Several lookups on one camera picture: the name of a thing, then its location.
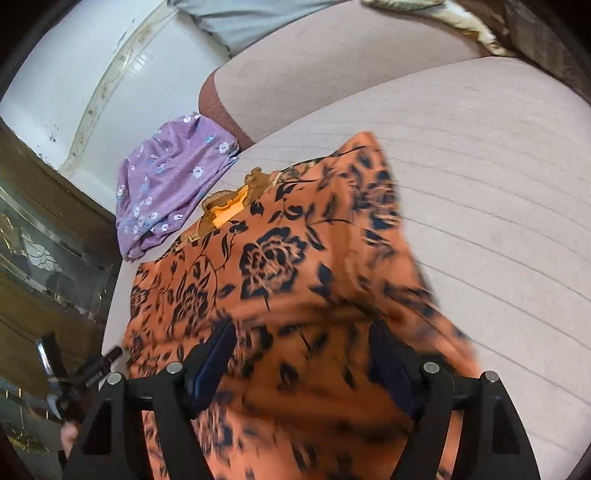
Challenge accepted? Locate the grey cloth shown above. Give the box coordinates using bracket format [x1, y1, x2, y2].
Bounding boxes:
[168, 0, 354, 60]

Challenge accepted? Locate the beige sofa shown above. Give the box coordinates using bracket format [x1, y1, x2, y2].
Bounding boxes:
[100, 0, 591, 480]

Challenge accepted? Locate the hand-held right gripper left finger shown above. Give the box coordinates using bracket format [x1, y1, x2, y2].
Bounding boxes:
[62, 320, 238, 480]

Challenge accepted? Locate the patterned cream cloth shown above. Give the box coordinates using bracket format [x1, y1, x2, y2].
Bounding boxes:
[362, 0, 518, 58]

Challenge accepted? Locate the orange black floral garment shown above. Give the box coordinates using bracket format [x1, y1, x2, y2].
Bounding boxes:
[121, 131, 483, 480]

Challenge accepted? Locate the wooden glass cabinet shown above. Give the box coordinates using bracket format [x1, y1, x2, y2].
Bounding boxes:
[0, 117, 124, 462]

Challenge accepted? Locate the purple floral garment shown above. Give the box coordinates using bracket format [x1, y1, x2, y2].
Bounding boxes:
[115, 113, 241, 262]

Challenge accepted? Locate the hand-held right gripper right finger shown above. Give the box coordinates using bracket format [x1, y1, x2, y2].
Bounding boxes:
[368, 319, 542, 480]

